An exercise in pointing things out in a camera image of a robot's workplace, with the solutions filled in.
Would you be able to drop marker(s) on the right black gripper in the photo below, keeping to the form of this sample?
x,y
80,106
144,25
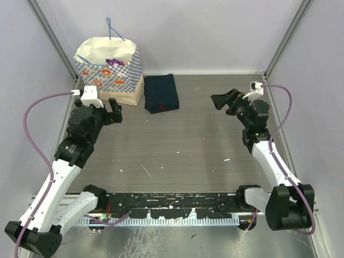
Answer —
x,y
233,98

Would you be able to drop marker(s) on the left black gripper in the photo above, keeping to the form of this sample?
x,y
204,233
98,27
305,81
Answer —
x,y
110,117

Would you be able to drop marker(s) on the blue checkered paper bag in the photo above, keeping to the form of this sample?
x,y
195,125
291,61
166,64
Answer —
x,y
124,83

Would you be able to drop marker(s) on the dark navy cloth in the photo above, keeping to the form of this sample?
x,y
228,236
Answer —
x,y
160,94

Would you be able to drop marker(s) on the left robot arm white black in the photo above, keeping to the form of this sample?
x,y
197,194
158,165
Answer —
x,y
41,228

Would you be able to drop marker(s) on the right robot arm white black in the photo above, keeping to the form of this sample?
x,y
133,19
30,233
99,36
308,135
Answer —
x,y
290,204

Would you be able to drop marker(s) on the purple snack packet in bag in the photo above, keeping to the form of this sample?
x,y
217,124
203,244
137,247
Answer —
x,y
114,62

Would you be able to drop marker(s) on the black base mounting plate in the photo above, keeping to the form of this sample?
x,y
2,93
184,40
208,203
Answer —
x,y
210,205

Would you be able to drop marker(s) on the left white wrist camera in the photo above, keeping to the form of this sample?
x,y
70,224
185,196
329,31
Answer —
x,y
90,96

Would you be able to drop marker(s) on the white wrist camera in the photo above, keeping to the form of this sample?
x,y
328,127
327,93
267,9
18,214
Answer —
x,y
90,96
256,91

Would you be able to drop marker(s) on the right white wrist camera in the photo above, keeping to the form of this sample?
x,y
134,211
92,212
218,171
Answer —
x,y
256,91

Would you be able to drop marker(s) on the white slotted cable duct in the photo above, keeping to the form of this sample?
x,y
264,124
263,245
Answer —
x,y
190,221

